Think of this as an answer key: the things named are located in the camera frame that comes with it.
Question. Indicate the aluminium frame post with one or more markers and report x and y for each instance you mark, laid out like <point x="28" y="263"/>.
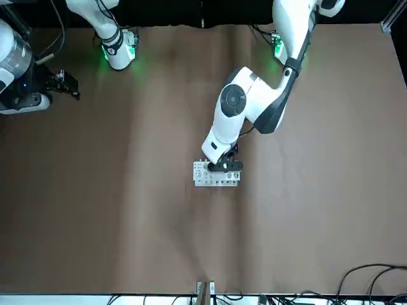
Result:
<point x="205" y="294"/>
<point x="389" y="19"/>

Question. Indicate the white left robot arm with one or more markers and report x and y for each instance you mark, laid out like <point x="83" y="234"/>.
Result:
<point x="295" y="38"/>

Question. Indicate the white test tube rack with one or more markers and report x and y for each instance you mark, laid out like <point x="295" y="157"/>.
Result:
<point x="198" y="182"/>

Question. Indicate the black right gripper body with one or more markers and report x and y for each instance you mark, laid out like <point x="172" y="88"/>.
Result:
<point x="30" y="82"/>

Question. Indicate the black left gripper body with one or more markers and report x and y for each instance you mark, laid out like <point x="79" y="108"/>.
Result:
<point x="233" y="166"/>

